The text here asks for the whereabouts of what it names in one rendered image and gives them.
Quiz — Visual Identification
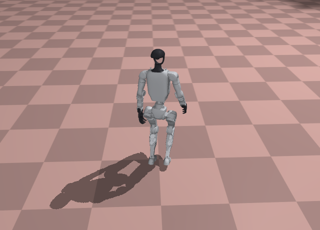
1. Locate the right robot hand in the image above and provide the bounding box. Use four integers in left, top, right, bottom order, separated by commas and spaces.
181, 103, 187, 114

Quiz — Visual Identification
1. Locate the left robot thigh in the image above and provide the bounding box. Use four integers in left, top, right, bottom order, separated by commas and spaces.
143, 106, 159, 134

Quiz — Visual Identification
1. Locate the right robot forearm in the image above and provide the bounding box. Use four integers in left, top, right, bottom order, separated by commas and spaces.
178, 90, 186, 106

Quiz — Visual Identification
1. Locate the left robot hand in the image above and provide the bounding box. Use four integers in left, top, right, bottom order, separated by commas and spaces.
137, 108, 147, 124

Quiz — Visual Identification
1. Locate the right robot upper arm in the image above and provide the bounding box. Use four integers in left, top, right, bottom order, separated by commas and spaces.
167, 71, 183, 99

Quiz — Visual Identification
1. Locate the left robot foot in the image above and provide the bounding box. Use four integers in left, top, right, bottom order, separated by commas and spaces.
148, 155, 157, 165

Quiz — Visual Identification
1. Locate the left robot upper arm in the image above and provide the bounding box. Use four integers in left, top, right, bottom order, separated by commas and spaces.
137, 70, 148, 97

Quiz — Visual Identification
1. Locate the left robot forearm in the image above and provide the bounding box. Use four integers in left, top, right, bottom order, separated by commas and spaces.
136, 94, 144, 111

